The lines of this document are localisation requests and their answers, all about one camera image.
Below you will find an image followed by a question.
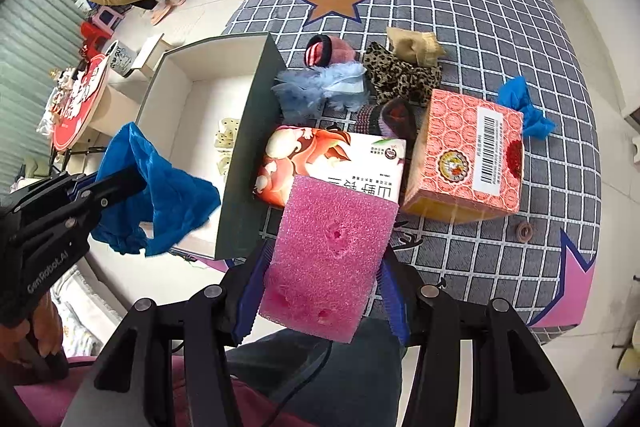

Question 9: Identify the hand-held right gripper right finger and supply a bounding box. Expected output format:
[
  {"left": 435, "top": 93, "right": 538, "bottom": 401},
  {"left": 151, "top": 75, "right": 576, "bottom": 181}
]
[{"left": 377, "top": 252, "right": 586, "bottom": 427}]

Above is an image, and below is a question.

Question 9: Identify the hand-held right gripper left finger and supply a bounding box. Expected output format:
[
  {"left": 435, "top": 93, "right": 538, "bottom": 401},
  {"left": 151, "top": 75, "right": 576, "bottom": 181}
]
[{"left": 60, "top": 244, "right": 273, "bottom": 427}]

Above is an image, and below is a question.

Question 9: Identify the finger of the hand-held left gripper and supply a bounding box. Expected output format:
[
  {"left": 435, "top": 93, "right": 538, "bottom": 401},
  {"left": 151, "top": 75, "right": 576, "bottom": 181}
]
[
  {"left": 92, "top": 164, "right": 148, "bottom": 220},
  {"left": 67, "top": 172, "right": 101, "bottom": 200}
]

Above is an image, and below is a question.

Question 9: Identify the blue plastic shoe cover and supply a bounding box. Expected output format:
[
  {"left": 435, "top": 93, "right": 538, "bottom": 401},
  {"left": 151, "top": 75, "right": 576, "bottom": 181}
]
[
  {"left": 496, "top": 76, "right": 557, "bottom": 138},
  {"left": 90, "top": 122, "right": 222, "bottom": 258}
]

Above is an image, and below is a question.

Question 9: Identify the pink sponge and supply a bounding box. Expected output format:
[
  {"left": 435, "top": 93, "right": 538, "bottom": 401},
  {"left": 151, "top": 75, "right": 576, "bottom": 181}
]
[{"left": 259, "top": 174, "right": 401, "bottom": 344}]

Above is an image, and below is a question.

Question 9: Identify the grey cardboard box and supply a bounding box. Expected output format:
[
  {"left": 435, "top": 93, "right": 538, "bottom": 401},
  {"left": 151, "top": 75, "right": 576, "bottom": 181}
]
[{"left": 135, "top": 32, "right": 291, "bottom": 260}]

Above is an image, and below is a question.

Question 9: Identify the dark striped knitted hat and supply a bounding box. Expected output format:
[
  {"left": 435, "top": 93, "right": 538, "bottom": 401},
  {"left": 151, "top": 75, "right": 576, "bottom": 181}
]
[{"left": 352, "top": 97, "right": 426, "bottom": 142}]

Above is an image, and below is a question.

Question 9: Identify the light blue fluffy duster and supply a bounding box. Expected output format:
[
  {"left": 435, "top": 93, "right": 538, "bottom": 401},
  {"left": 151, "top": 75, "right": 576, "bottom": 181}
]
[{"left": 272, "top": 62, "right": 371, "bottom": 118}]

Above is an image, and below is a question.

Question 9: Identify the leopard print scrunchie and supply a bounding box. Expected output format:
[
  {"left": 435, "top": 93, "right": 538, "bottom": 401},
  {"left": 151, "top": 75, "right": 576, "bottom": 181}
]
[{"left": 362, "top": 42, "right": 443, "bottom": 106}]

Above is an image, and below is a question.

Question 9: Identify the pink knitted hat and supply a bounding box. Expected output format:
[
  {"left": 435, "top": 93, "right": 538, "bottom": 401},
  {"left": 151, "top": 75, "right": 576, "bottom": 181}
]
[{"left": 304, "top": 34, "right": 357, "bottom": 70}]

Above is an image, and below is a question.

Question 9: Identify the beige cloth pouch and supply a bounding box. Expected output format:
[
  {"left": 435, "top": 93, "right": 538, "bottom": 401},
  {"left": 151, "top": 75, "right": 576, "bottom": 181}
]
[{"left": 386, "top": 27, "right": 446, "bottom": 68}]

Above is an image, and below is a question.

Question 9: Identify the person's left hand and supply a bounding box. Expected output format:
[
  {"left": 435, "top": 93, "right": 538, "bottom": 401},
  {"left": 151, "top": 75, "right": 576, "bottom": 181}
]
[{"left": 0, "top": 294, "right": 63, "bottom": 360}]

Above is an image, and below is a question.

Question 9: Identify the round red table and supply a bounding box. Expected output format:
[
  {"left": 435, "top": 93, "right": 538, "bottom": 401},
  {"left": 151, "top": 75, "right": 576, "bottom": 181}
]
[{"left": 47, "top": 52, "right": 111, "bottom": 152}]

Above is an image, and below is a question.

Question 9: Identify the grey sofa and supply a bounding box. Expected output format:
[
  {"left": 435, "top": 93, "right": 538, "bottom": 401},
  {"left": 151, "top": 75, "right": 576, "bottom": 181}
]
[{"left": 50, "top": 267, "right": 126, "bottom": 358}]

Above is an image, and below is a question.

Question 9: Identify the cluster of small ornaments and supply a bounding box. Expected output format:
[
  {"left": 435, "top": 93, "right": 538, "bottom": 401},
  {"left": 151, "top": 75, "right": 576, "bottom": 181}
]
[{"left": 37, "top": 67, "right": 96, "bottom": 138}]

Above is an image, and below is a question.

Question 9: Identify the person's jeans leg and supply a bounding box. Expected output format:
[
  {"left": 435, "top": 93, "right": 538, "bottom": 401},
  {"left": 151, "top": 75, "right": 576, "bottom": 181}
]
[{"left": 225, "top": 322, "right": 411, "bottom": 427}]

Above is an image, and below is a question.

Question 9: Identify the white printed bin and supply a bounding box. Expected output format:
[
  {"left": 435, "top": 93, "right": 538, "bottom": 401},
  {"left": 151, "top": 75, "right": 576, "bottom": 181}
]
[{"left": 107, "top": 39, "right": 138, "bottom": 78}]

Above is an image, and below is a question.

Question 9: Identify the white wooden stool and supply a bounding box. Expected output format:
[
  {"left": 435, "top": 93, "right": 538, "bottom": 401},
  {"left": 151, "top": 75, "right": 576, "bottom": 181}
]
[{"left": 131, "top": 33, "right": 166, "bottom": 80}]

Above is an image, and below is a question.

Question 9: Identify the red plastic stool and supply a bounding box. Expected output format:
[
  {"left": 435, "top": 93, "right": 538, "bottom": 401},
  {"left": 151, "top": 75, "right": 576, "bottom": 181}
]
[{"left": 80, "top": 21, "right": 108, "bottom": 52}]

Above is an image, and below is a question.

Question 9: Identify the floral tissue pack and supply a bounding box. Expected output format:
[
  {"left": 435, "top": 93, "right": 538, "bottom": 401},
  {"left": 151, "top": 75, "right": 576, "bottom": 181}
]
[{"left": 252, "top": 125, "right": 407, "bottom": 208}]

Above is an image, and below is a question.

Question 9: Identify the pink patterned carton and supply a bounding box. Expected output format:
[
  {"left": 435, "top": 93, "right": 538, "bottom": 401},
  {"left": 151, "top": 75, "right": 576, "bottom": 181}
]
[{"left": 402, "top": 88, "right": 525, "bottom": 224}]

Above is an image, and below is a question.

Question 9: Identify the pink plastic stool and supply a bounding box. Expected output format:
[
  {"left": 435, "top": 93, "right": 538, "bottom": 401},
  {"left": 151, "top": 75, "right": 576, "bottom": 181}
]
[{"left": 94, "top": 4, "right": 123, "bottom": 32}]

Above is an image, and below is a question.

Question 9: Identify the person's maroon top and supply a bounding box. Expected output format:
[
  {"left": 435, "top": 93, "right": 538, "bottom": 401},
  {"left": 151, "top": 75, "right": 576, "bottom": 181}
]
[{"left": 15, "top": 354, "right": 301, "bottom": 427}]

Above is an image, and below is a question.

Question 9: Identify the grey checked star blanket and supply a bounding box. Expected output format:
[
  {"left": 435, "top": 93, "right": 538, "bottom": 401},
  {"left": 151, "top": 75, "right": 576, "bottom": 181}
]
[{"left": 220, "top": 0, "right": 601, "bottom": 345}]

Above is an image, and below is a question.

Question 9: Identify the black cable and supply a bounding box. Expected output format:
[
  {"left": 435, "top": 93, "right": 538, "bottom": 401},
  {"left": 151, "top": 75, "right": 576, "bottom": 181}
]
[{"left": 260, "top": 342, "right": 333, "bottom": 427}]

